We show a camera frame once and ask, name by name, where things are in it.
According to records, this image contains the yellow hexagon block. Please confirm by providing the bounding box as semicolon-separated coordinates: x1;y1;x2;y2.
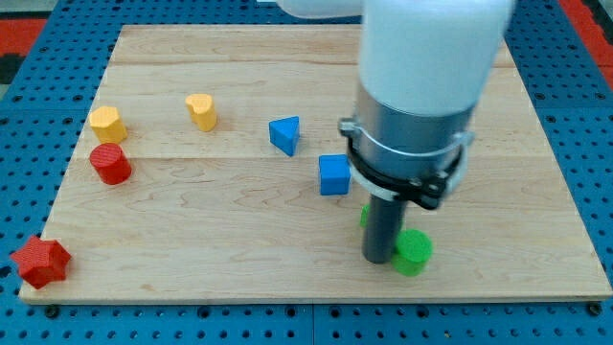
89;106;127;144

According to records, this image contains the blue cube block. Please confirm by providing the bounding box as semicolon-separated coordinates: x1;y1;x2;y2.
318;154;351;196

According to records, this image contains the wooden board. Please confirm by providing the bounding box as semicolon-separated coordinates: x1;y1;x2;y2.
20;25;612;305

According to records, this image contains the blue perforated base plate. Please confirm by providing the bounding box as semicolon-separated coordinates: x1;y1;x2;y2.
1;1;612;344

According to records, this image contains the red star block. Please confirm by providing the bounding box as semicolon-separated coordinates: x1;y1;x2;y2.
10;236;72;289

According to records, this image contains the red cylinder block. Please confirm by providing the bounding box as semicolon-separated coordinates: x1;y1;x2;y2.
89;143;132;185

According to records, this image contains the green block behind pointer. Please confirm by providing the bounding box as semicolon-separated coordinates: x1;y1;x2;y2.
359;204;370;228

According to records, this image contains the grey cylindrical pointer tool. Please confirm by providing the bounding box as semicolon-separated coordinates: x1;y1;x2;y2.
362;195;407;264

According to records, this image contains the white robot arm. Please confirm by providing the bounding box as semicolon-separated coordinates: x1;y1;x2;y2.
275;0;516;210

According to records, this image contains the yellow heart block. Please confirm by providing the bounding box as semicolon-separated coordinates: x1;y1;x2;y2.
185;94;217;132

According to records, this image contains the green cylinder block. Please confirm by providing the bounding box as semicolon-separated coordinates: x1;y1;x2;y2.
391;229;433;277

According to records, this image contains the blue triangle block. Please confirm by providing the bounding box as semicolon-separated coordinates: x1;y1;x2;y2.
268;116;300;156

